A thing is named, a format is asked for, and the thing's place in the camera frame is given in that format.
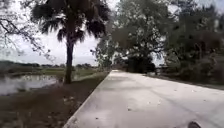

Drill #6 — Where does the pale concrete path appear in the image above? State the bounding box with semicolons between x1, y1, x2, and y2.
62;69;224;128

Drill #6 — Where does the row of leafy trees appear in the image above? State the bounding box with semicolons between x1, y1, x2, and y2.
90;0;224;84

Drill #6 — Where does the tall palm tree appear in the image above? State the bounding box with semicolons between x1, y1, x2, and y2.
31;0;112;85

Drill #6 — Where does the grass bank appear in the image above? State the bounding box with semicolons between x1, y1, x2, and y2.
0;66;101;80

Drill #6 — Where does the dark grass verge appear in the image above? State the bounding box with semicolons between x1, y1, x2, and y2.
0;71;111;128

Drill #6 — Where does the distant tree line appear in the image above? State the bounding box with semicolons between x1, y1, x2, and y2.
0;59;100;69

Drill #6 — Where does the pond water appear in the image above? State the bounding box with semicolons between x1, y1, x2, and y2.
0;73;65;97

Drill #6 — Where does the robot's own part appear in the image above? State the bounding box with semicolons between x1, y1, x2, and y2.
187;121;203;128

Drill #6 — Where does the bare branched tree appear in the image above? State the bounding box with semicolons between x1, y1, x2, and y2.
0;0;52;58

